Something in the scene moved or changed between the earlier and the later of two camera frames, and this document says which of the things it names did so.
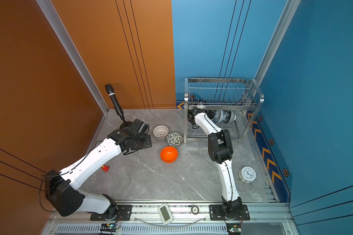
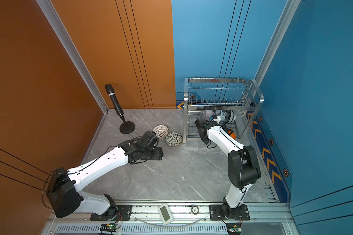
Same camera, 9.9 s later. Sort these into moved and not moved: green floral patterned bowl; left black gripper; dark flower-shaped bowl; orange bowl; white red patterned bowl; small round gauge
Moved: left black gripper; orange bowl
Not moved: green floral patterned bowl; dark flower-shaped bowl; white red patterned bowl; small round gauge
